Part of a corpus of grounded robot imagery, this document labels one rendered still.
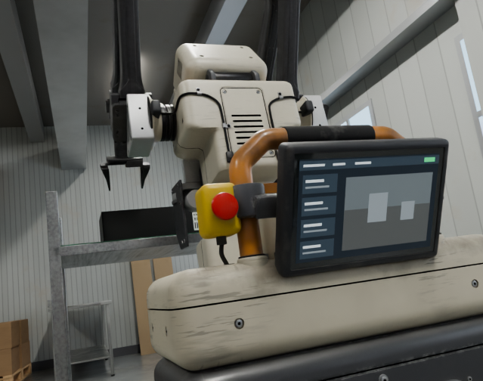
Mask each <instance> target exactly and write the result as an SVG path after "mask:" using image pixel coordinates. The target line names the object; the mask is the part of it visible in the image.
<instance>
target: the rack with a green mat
mask: <svg viewBox="0 0 483 381"><path fill-rule="evenodd" d="M45 199H46V212H47V226H48V251H49V265H50V278H51V303H52V317H53V330H54V355H55V368H56V381H72V374H71V361H70V338H69V326H68V314H67V292H66V279H65V268H78V267H85V266H92V265H105V264H112V263H119V262H132V261H139V260H146V259H158V258H165V257H173V256H185V255H193V254H197V245H198V243H199V242H200V241H201V240H202V239H203V238H202V237H201V236H200V232H196V233H188V234H187V235H188V242H189V247H187V248H185V249H181V248H180V246H179V243H178V238H177V236H176V234H173V235H165V236H156V237H142V238H133V239H125V240H110V241H102V242H93V243H79V244H70V245H64V244H63V232H62V220H61V218H59V212H58V200H57V191H49V192H45Z"/></svg>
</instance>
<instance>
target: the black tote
mask: <svg viewBox="0 0 483 381"><path fill-rule="evenodd" d="M184 209H185V208H184ZM185 215H186V222H187V233H196V232H199V225H198V219H197V211H196V212H189V211H187V210H186V209H185ZM99 227H100V236H101V242H102V241H110V240H125V239H133V238H142V237H156V236H165V235H173V234H176V229H175V216H174V209H173V206H167V207H156V208H146V209H127V210H117V211H106V212H101V217H100V219H99Z"/></svg>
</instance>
